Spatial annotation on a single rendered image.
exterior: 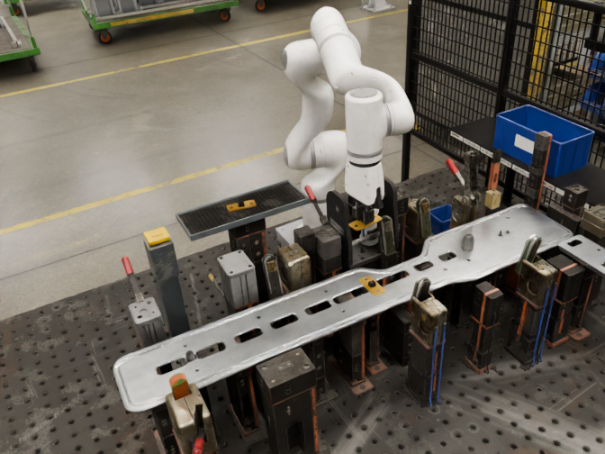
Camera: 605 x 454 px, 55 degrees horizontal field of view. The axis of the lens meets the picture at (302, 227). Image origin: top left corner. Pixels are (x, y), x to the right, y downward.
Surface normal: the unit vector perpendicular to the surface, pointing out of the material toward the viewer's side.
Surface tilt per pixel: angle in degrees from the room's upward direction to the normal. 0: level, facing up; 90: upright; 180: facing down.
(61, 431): 0
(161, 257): 90
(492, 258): 0
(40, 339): 0
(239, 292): 90
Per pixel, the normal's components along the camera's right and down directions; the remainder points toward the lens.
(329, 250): 0.46, 0.47
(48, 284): -0.06, -0.83
